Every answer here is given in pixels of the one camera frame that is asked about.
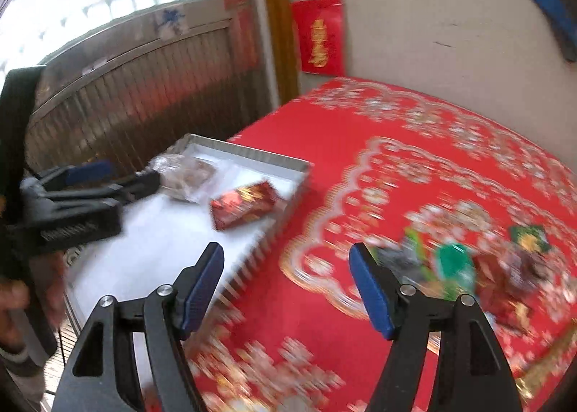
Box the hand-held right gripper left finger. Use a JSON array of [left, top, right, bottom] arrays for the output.
[[52, 241, 225, 412]]

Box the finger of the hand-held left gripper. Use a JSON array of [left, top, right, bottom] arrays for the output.
[[54, 171, 162, 214], [34, 159, 114, 196]]

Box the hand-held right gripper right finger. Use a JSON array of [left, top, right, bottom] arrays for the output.
[[349, 241, 524, 412]]

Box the green and black snack packet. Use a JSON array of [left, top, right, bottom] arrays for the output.
[[376, 227, 433, 286]]

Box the clear bag of nuts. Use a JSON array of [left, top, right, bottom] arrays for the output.
[[149, 153, 218, 204]]

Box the white box with striped rim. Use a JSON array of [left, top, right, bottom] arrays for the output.
[[65, 133, 315, 327]]

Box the green jelly cup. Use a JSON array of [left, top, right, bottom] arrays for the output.
[[435, 243, 476, 300]]

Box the clear bag of red dates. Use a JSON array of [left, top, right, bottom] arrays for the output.
[[505, 250, 557, 300]]

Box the person's left hand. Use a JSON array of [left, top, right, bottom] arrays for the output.
[[0, 254, 69, 350]]

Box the red-brown snack packet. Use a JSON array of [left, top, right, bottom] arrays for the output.
[[210, 181, 282, 231]]

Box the brown slatted door panel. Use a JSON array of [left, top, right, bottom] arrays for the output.
[[25, 15, 272, 175]]

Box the red patterned tablecloth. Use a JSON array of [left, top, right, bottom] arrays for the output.
[[185, 76, 577, 412]]

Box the small red snack packet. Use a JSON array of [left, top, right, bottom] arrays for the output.
[[475, 254, 530, 334]]

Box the dark green snack packet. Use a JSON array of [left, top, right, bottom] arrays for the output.
[[509, 225, 551, 255]]

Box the red paper door strip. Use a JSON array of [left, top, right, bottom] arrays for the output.
[[223, 0, 259, 74]]

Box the wooden door frame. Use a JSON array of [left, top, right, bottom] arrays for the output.
[[257, 0, 300, 107]]

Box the red wall poster gold print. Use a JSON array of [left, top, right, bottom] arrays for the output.
[[291, 0, 347, 76]]

